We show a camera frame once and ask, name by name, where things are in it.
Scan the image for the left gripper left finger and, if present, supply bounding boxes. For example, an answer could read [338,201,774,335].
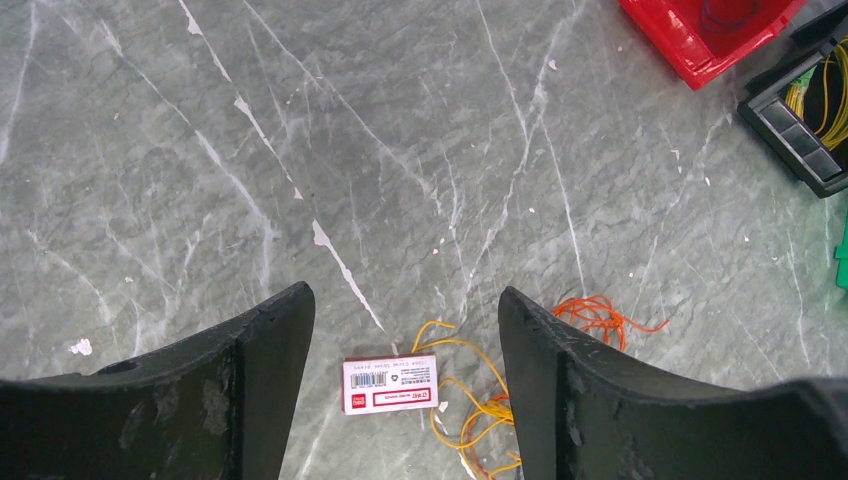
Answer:
[1,282,316,479]

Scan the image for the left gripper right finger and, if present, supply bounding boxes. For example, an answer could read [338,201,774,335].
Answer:
[498,287,847,479]

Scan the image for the orange yellow cables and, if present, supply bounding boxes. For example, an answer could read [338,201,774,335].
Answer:
[410,294,670,480]

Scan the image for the small red white box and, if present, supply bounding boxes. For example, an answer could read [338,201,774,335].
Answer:
[341,354,439,416]

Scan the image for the green plastic bin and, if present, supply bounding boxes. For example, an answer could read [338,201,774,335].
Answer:
[834,226,848,291]

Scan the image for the black plastic bin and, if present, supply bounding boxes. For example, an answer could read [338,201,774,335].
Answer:
[738,1,847,198]

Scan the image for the red plastic bin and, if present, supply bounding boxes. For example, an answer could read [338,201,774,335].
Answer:
[618,0,807,91]

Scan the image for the yellow cable coil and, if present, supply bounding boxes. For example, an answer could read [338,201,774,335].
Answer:
[784,36,848,152]

